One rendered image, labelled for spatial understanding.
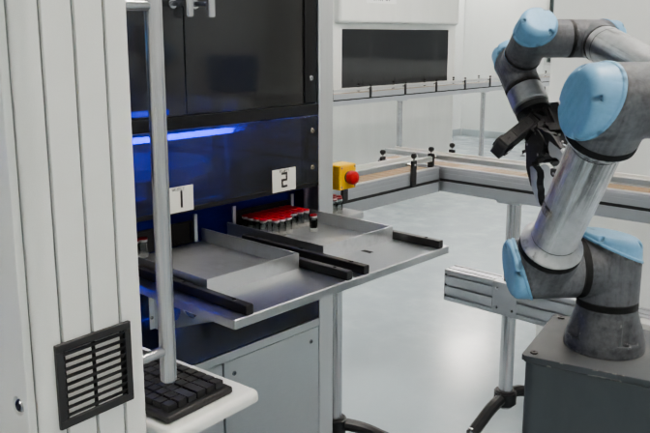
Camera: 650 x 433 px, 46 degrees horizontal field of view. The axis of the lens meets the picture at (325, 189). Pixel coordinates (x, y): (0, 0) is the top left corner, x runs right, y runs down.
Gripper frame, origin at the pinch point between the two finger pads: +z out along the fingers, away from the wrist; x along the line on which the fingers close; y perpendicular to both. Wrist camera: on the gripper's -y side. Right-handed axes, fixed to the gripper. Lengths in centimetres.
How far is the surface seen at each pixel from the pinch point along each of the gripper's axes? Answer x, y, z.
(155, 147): -24, -75, -3
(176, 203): 41, -68, -30
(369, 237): 48, -22, -18
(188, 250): 54, -65, -23
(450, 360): 197, 51, -22
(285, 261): 36, -47, -9
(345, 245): 44, -30, -15
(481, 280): 122, 40, -29
